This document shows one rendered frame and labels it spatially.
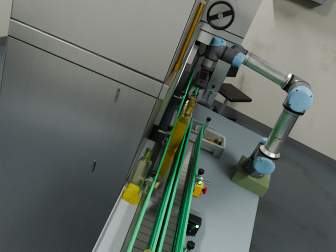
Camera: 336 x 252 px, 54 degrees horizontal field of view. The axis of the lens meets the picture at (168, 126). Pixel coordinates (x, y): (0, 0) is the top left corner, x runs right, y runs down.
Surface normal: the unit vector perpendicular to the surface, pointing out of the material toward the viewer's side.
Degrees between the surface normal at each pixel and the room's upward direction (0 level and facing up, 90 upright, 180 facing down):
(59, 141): 90
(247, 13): 90
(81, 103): 90
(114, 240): 0
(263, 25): 90
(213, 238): 0
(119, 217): 0
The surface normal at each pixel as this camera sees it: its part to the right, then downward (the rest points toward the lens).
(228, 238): 0.35, -0.82
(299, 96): -0.27, 0.29
